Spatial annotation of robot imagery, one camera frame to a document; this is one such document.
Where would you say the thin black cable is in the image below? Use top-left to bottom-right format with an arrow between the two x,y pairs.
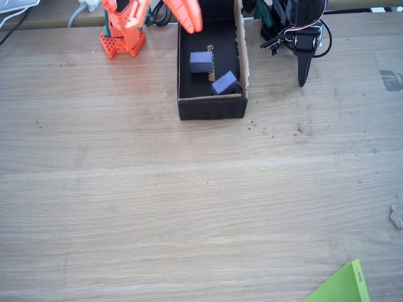
0,9 -> 34,47

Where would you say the black looped cable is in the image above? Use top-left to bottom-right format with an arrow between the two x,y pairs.
313,19 -> 332,58

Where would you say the black cardboard box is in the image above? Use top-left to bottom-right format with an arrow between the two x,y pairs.
177,0 -> 249,121

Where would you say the black camera cable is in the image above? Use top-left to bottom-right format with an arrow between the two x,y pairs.
146,4 -> 173,28

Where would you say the white plug adapter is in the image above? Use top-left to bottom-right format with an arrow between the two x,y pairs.
77,0 -> 98,13

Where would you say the light green paper sheet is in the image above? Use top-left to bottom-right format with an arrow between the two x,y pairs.
302,259 -> 371,302

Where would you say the grey cable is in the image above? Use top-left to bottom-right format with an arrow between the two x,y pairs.
68,4 -> 86,29

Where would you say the purple foam block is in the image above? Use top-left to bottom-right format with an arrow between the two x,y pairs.
190,51 -> 212,74
211,70 -> 238,96

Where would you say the thin white cable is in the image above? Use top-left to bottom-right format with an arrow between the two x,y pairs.
0,8 -> 31,28

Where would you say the white flat device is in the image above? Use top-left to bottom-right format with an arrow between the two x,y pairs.
0,0 -> 42,15

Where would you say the small wood scrap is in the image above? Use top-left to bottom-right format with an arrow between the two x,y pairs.
390,204 -> 403,230

